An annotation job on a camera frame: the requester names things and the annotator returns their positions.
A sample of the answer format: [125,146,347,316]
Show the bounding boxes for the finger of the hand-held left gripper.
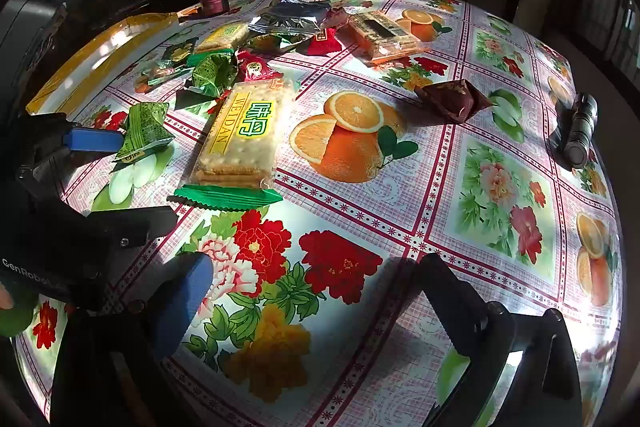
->
[75,205,180,260]
[15,112,126,172]

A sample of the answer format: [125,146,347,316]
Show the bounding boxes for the large cracker packet green ends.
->
[172,79,293,212]

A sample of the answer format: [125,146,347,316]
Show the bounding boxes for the floral fruit-print tablecloth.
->
[10,0,626,427]

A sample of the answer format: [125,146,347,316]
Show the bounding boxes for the silver foil snack packet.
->
[247,0,333,38]

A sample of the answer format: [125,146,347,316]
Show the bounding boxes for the light green snack packet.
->
[111,102,173,164]

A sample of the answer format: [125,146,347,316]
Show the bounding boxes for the small green candy packet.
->
[134,67,176,94]

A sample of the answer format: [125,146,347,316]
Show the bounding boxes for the green yellow snack packet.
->
[247,33,308,54]

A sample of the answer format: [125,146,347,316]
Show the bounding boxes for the white box with yellow rim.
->
[25,13,182,114]

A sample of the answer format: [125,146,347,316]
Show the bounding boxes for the dark red snack packet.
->
[414,79,493,124]

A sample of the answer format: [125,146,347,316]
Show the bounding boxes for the dark grey panel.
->
[0,0,68,72]

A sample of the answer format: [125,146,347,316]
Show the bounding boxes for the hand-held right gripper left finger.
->
[50,252,216,427]

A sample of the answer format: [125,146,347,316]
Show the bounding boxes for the small cracker packet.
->
[192,22,251,55]

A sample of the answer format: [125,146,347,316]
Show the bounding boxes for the red candy packet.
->
[235,52,275,84]

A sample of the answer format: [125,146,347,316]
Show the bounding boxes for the clear orange cracker packet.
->
[345,9,431,66]

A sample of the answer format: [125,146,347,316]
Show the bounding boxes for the black flashlight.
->
[549,93,599,170]

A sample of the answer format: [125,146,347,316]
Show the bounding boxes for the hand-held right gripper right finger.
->
[412,252,583,427]

